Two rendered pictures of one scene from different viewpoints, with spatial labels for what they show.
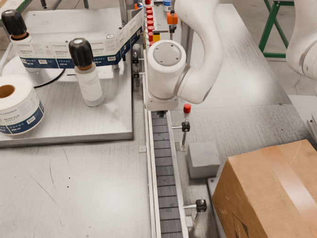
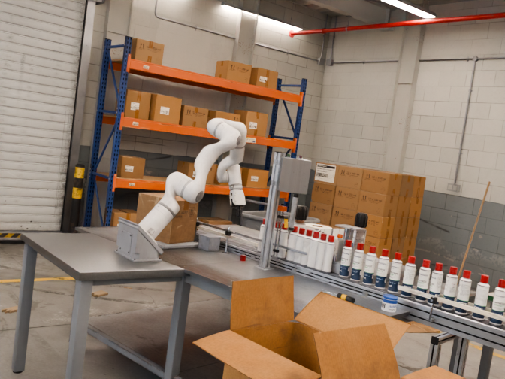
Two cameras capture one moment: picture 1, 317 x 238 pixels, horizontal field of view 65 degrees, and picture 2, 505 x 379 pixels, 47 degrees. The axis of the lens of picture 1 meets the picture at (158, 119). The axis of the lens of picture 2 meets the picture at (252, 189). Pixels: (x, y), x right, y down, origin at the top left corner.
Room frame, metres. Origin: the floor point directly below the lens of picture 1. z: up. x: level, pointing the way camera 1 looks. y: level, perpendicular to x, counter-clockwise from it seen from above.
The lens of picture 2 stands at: (3.30, -2.46, 1.54)
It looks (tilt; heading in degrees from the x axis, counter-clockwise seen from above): 5 degrees down; 137
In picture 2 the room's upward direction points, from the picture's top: 8 degrees clockwise
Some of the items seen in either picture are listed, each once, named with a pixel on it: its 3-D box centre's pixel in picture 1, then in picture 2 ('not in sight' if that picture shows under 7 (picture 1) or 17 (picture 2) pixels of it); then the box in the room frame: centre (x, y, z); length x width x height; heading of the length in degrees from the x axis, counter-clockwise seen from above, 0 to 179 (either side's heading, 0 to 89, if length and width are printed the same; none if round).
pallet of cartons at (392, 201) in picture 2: not in sight; (361, 224); (-1.05, 3.49, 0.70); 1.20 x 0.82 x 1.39; 2
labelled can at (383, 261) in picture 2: not in sight; (382, 268); (1.61, 0.08, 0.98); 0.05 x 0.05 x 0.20
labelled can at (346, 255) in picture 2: (148, 15); (346, 259); (1.39, 0.06, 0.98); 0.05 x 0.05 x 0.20
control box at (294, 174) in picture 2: not in sight; (292, 175); (1.02, -0.06, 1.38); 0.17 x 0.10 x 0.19; 60
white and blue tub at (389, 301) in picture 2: (167, 4); (389, 303); (1.78, -0.07, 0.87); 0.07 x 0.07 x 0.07
